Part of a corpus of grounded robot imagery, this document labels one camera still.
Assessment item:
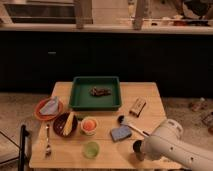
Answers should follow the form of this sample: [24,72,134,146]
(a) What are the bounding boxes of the metal cup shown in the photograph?
[133,140,144,161]

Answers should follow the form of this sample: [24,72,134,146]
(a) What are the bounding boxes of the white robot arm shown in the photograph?
[141,119,213,171]

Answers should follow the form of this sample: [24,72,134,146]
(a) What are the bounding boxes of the brown crumpled item in tray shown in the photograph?
[90,87,111,97]

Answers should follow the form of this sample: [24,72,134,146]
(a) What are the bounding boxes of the green plastic tray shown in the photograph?
[69,76,122,111]

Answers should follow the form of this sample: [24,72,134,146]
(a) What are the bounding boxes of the brown wooden block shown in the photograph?
[129,98,146,117]

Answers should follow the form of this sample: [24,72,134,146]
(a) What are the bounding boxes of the orange cup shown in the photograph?
[80,117,98,135]

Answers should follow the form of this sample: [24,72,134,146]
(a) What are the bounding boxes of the blue sponge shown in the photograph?
[110,126,132,142]

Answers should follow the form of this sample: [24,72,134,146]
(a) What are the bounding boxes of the yellow corn cob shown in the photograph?
[63,112,74,136]

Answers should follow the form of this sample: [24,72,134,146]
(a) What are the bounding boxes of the dark brown bowl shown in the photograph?
[53,113,78,138]

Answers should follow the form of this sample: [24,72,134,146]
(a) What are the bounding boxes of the grey folded cloth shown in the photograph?
[40,96,59,115]

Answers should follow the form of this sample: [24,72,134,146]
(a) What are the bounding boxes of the orange plate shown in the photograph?
[34,97,63,121]

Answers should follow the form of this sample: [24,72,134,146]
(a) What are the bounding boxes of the green cup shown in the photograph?
[83,141,99,159]

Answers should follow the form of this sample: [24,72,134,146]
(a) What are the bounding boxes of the black chair frame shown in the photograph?
[0,125,30,171]

